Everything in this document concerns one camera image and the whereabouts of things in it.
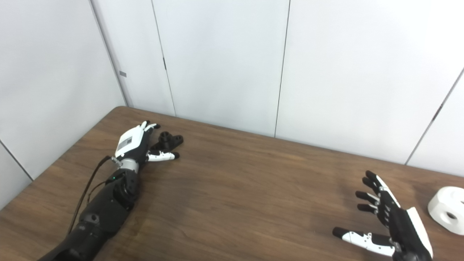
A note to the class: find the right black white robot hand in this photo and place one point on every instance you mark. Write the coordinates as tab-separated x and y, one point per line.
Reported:
402	224

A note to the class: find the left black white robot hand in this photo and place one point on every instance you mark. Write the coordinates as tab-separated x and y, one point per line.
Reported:
130	142

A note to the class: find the black plastic holder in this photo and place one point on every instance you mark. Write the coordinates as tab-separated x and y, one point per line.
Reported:
170	140

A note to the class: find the round white piece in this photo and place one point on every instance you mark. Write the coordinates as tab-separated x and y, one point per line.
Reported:
444	203

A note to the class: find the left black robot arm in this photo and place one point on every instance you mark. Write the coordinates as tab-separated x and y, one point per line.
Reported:
108	210

